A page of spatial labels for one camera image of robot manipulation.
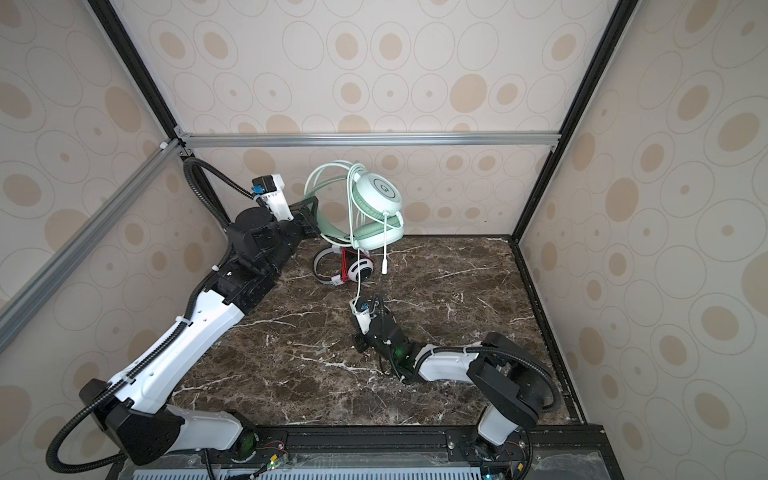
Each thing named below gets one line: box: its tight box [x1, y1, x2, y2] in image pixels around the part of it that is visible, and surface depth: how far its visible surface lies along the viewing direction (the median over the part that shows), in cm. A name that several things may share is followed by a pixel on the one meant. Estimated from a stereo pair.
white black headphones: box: [313, 245, 374, 286], surface depth 105 cm
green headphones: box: [304, 162, 405, 249], surface depth 57 cm
